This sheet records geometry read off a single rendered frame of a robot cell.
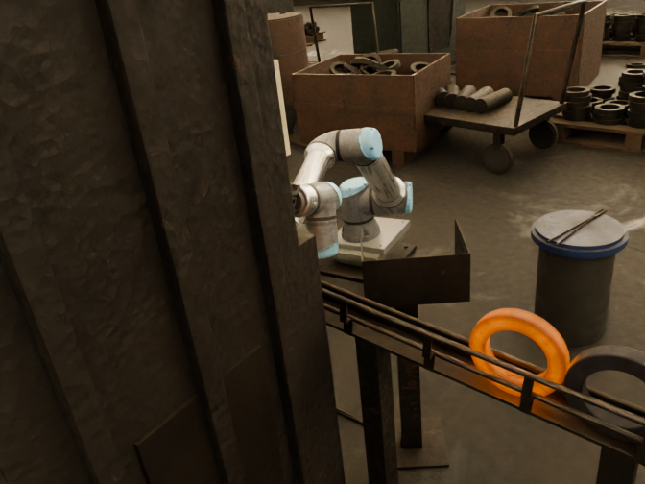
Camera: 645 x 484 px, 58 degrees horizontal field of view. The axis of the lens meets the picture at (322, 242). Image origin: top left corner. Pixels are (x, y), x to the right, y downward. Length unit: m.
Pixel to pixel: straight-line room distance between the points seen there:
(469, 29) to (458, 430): 3.92
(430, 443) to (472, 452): 0.13
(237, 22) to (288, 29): 4.40
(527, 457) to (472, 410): 0.24
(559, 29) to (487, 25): 0.57
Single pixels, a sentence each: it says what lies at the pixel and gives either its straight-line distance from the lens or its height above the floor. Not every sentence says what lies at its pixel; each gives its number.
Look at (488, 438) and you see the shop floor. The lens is 1.99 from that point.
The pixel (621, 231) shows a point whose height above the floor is 0.43.
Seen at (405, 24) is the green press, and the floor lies 0.57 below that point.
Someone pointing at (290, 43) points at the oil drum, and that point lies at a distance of 5.40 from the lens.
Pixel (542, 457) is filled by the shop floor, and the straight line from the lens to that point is 1.96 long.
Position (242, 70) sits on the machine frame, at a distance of 0.99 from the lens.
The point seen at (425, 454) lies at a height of 0.01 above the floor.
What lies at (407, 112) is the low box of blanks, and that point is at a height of 0.38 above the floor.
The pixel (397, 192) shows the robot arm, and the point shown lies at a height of 0.42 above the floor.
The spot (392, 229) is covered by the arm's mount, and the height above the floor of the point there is 0.16.
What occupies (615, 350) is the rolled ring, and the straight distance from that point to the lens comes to 1.14.
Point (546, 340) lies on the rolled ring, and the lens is 1.16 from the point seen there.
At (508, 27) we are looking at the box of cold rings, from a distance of 5.23.
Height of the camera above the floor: 1.42
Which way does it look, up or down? 27 degrees down
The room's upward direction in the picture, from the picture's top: 7 degrees counter-clockwise
